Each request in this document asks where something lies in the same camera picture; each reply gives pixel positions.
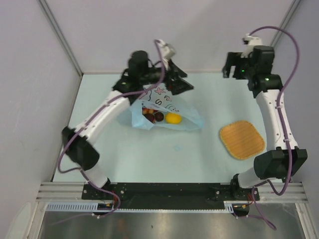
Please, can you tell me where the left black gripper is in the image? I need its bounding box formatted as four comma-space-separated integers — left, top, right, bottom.
139, 58, 192, 95

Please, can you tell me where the light blue plastic bag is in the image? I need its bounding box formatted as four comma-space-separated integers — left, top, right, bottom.
117, 84, 203, 131

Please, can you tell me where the yellow fake lemon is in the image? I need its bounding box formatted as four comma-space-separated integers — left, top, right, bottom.
164, 113, 182, 124

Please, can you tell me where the woven bamboo tray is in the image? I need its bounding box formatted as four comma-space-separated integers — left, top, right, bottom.
219, 120, 266, 160

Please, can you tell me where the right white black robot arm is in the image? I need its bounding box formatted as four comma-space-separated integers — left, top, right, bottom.
222, 45, 308, 200

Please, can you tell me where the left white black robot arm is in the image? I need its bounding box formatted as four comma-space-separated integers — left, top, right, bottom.
61, 47, 194, 199

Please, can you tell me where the dark red fake plum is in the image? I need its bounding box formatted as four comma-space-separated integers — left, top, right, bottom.
144, 112, 164, 123

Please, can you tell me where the red cherry tomato bunch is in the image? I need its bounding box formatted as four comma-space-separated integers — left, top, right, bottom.
142, 108, 157, 123

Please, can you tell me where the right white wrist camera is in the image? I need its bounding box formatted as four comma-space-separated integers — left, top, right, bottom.
241, 34, 263, 58

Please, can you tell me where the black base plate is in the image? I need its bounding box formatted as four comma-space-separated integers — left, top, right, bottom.
81, 182, 260, 216

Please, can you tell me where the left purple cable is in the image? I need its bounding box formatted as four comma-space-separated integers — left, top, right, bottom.
57, 39, 170, 226

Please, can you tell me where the white slotted cable duct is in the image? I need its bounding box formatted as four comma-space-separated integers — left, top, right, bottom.
46, 202, 118, 213

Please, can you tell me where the aluminium frame rail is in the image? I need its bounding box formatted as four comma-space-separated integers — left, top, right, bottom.
36, 182, 306, 202

